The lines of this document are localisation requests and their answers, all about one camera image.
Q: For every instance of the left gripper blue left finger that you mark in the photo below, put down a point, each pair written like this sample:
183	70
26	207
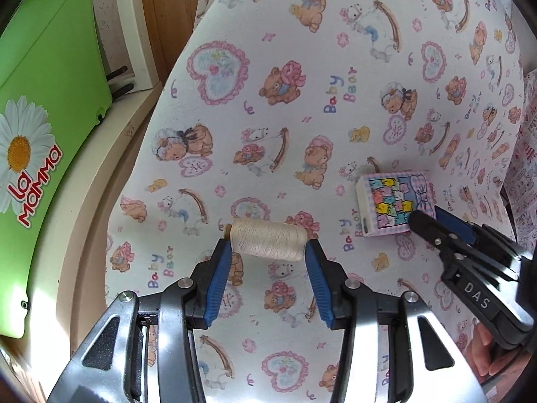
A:
111	363

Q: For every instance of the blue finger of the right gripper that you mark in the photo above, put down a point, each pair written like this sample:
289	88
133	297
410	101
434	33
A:
434	233
455	224

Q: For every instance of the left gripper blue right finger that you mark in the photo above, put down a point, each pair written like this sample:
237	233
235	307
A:
425	364

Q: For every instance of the pastel patterned small box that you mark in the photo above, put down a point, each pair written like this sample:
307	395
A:
385	201

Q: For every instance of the cream thread spool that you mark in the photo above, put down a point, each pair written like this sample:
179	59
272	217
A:
266	239

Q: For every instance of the right hand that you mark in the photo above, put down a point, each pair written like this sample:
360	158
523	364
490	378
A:
478	356

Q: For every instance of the pink print cloth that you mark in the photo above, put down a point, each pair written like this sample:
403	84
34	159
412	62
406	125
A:
520	181

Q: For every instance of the bear print cloth cover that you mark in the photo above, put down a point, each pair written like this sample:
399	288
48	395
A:
273	111

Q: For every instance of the green La Mamma storage box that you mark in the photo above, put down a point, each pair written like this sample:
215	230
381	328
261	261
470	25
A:
53	90

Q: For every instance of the white shelf unit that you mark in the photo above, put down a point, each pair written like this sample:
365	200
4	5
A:
124	43

